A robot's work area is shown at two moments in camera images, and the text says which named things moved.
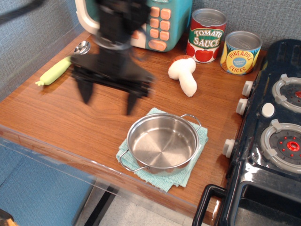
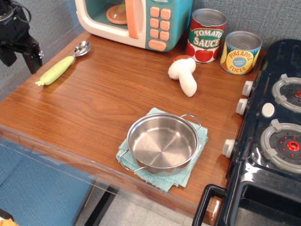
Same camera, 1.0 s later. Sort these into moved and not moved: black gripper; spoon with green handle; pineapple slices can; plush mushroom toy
Moved: black gripper
Not moved: spoon with green handle; plush mushroom toy; pineapple slices can
